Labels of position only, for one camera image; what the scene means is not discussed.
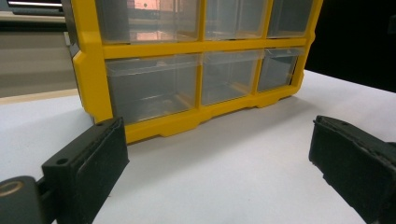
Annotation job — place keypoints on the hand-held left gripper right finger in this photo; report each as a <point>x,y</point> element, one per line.
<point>355,168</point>

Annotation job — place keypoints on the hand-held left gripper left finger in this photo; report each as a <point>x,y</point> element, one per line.
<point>93,168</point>

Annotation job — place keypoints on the yellow black drawer organizer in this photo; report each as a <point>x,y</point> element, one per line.
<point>93,77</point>

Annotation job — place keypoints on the light wooden table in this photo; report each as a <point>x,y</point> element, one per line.
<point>34,95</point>

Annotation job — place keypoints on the grid of clear drawers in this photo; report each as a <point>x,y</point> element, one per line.
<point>149,90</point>

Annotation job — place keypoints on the black curtain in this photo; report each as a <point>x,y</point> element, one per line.
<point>358,40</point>

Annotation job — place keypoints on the black horizontal bar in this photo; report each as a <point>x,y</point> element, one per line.
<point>31,26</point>

